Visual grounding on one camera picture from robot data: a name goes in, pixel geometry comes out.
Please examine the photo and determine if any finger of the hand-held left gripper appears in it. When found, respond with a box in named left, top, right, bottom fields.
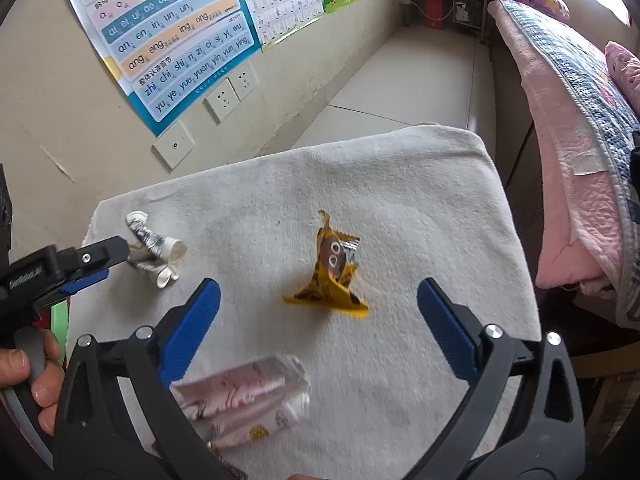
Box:
left=37, top=267, right=110, bottom=312
left=57, top=236, right=132, bottom=282

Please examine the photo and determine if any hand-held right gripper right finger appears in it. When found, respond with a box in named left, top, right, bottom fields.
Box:
left=399, top=277, right=587, bottom=480

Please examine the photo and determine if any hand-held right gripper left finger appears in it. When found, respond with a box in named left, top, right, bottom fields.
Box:
left=51, top=277, right=238, bottom=480

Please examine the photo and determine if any green rimmed bin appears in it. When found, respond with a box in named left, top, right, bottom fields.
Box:
left=37, top=302, right=70, bottom=356

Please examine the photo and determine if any silver white wrapper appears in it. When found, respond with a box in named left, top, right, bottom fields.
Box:
left=124, top=210, right=187, bottom=288

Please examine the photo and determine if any yellow snack wrapper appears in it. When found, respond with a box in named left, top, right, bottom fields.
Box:
left=282, top=210, right=370, bottom=318

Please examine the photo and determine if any person's left hand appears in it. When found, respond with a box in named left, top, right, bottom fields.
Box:
left=0, top=332, right=67, bottom=436

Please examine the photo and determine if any pink clear packet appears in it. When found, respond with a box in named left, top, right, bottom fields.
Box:
left=170, top=354, right=312, bottom=453

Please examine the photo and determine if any white towel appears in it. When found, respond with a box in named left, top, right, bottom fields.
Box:
left=65, top=122, right=543, bottom=480

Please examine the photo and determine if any pink quilt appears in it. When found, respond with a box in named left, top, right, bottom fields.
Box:
left=487, top=0, right=640, bottom=311

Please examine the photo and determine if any blue patchwork quilt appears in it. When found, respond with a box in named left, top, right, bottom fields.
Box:
left=500, top=0, right=640, bottom=331

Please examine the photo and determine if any red box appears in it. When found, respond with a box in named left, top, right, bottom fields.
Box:
left=422, top=0, right=446, bottom=31

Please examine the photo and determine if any white blank wall plate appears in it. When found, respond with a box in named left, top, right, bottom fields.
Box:
left=152, top=120, right=195, bottom=171

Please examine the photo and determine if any grey cable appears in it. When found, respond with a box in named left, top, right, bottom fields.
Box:
left=0, top=387, right=53, bottom=468

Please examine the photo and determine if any white wall socket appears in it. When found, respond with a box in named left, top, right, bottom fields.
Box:
left=204, top=77, right=240, bottom=123
left=229, top=62, right=259, bottom=102

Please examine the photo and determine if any pinyin wall poster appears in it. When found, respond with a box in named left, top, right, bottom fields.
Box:
left=54, top=0, right=263, bottom=137

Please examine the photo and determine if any character chart wall poster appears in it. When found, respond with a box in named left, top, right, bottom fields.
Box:
left=230, top=0, right=326, bottom=50

